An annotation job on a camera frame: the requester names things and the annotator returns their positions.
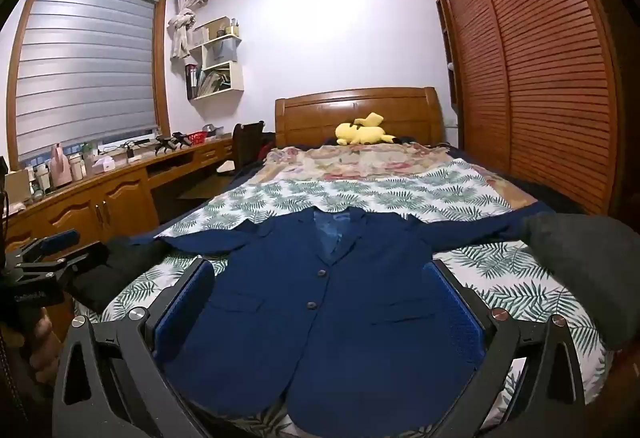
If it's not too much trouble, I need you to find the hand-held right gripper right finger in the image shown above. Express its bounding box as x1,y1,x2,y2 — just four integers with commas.
422,259,586,438

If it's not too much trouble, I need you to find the person's left hand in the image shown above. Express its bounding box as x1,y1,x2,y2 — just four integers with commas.
29,308,63,385

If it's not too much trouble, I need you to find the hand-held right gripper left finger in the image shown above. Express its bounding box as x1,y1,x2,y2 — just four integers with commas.
52,258,221,438

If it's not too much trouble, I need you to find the dark grey garment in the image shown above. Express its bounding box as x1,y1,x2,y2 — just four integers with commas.
520,213,640,351

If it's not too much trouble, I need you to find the floral blanket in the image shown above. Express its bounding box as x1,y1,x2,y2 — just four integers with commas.
262,143,506,184

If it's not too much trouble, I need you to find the wooden bed headboard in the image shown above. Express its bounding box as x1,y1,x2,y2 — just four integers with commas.
275,87,446,150

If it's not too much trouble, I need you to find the grey window blind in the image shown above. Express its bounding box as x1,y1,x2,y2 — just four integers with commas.
15,0,157,160

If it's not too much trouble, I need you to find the long wooden desk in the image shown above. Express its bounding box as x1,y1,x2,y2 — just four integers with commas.
0,135,236,269

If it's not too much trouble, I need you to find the dark wooden chair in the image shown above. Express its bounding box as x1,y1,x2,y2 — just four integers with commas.
215,121,266,179

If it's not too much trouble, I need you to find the wooden louvred wardrobe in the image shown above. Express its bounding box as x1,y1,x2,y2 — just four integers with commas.
426,0,626,219

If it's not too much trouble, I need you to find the black garment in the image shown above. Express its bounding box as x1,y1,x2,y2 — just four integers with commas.
67,238,166,314

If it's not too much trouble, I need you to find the wooden window frame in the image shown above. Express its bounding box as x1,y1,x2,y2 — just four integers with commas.
6,0,173,171

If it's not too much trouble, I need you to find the pink bottle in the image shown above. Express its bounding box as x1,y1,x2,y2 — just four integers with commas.
51,144,71,187

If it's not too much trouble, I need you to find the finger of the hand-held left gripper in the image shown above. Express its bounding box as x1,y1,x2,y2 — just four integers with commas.
10,229,81,266
15,242,110,280

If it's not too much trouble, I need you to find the tied beige curtain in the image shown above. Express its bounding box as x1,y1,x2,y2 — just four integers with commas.
170,0,207,60

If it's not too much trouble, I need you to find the navy blue suit jacket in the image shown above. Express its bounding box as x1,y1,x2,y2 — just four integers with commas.
127,205,533,434

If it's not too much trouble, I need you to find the bed with leaf-print cover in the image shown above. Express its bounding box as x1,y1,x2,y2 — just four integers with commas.
100,158,616,438

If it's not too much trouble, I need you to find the white wall shelf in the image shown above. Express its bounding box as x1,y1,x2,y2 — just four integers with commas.
186,17,245,102

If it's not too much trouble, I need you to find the yellow plush toy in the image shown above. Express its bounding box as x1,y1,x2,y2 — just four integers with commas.
335,112,396,146

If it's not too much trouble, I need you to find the orange patterned blanket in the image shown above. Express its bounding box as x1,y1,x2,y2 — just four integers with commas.
500,175,540,210

